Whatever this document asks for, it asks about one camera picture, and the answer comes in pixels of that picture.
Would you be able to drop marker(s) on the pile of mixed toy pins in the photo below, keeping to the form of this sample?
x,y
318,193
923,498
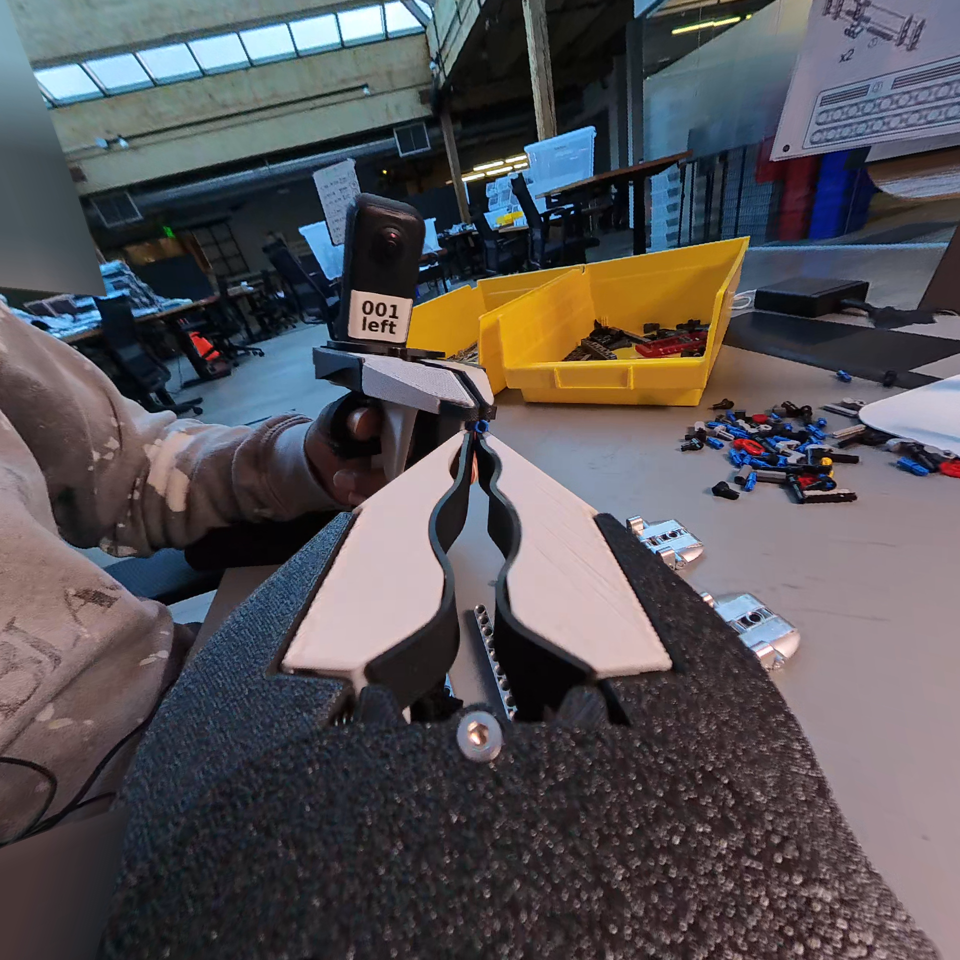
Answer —
x,y
772,450

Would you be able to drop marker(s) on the yellow bin with grey beams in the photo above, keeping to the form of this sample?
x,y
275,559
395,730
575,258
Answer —
x,y
450,307

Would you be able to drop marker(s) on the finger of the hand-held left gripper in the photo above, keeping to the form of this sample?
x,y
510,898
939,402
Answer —
x,y
412,382
474,379

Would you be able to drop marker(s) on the stack of red blue crates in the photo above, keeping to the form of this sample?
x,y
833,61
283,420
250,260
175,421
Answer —
x,y
810,195

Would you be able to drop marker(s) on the black office chair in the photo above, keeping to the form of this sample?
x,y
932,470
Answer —
x,y
127,352

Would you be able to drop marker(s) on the pile of black red beams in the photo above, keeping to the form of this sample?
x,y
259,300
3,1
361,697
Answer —
x,y
637,341

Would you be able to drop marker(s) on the black desk mat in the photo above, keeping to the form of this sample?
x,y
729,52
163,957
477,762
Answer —
x,y
795,341

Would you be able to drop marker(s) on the yellow bin with black beams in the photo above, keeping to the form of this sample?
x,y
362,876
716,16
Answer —
x,y
600,382

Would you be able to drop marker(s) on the white notice sheet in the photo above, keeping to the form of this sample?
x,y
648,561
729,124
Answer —
x,y
336,199

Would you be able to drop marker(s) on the white storage box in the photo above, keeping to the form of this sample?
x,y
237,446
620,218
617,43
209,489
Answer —
x,y
562,150

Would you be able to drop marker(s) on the wooden background table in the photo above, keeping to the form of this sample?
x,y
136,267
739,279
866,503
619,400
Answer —
x,y
615,169

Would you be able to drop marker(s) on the silver toy engine block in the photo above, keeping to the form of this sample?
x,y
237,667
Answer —
x,y
667,540
750,630

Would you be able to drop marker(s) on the open instruction booklet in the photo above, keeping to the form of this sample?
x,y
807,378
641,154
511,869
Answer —
x,y
862,75

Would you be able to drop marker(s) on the pile of grey beams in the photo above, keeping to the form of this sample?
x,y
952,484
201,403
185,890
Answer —
x,y
461,352

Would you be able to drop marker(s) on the blue toy pin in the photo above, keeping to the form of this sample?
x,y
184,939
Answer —
x,y
480,427

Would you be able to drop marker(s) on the wooden post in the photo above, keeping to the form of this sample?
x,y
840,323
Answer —
x,y
538,67

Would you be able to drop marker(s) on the orange traffic cone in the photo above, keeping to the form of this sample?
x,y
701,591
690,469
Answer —
x,y
202,346

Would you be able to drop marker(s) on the black power adapter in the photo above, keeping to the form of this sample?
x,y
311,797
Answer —
x,y
810,296

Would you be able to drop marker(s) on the white wooden book stand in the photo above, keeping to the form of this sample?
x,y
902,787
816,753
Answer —
x,y
922,412

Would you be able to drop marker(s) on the dark object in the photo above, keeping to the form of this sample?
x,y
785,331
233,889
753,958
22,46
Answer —
x,y
262,544

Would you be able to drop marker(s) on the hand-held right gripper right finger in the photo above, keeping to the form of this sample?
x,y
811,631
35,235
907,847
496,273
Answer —
x,y
585,592

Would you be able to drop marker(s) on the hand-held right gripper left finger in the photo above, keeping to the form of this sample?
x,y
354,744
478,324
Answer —
x,y
367,592

